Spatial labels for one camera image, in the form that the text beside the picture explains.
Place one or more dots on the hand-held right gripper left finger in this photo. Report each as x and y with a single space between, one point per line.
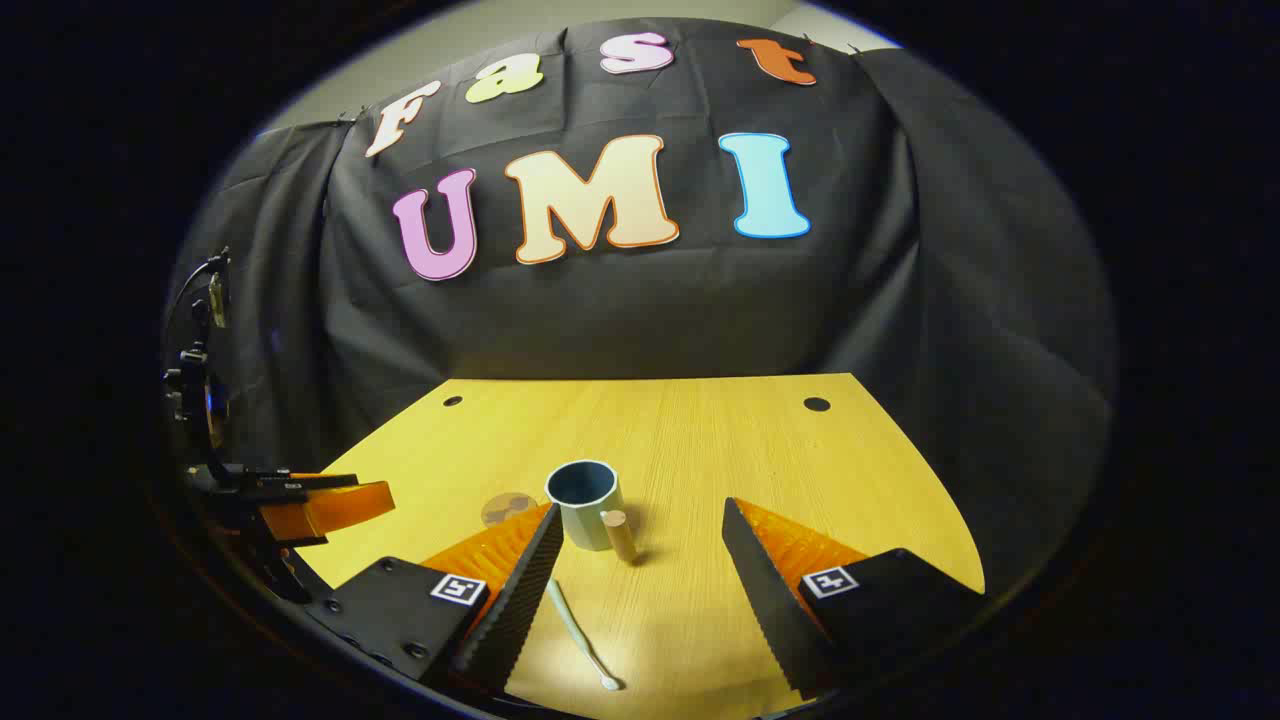
520 600

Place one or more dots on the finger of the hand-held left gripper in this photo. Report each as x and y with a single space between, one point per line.
330 512
300 484

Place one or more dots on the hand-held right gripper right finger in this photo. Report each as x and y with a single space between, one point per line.
765 600

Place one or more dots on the pale green toothbrush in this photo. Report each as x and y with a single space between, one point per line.
571 620

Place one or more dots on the round cork coaster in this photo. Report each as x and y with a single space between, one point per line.
500 510

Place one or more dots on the wooden desktop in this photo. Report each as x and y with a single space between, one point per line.
700 440

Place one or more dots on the black backdrop cloth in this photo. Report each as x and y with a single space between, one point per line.
650 320

